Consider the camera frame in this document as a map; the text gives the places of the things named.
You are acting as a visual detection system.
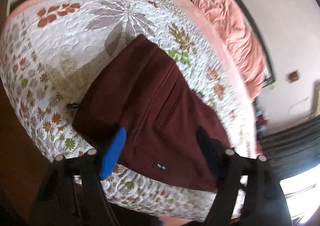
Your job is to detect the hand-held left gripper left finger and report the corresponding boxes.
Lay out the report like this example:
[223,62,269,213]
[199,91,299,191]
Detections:
[29,126,127,226]

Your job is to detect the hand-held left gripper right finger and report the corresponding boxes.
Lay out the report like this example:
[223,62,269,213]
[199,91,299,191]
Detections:
[196,126,293,226]

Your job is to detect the maroon pants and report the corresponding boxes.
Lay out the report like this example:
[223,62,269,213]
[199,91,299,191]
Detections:
[67,35,232,193]

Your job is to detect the dark patterned curtain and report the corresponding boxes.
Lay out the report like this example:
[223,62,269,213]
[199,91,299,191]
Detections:
[255,116,320,179]

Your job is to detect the pink bed sheet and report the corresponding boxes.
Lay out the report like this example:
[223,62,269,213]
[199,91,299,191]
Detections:
[7,0,258,158]

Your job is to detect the floral quilted bedspread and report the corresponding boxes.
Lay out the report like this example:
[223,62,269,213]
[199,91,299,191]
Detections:
[0,0,258,223]

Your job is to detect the pink crumpled comforter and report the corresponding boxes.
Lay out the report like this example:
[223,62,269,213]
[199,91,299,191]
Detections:
[186,0,267,99]

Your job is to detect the dark wooden headboard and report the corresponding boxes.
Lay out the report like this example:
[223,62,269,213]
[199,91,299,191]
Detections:
[197,0,277,84]

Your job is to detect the white wall cable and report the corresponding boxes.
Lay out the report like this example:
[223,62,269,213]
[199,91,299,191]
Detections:
[288,96,310,112]

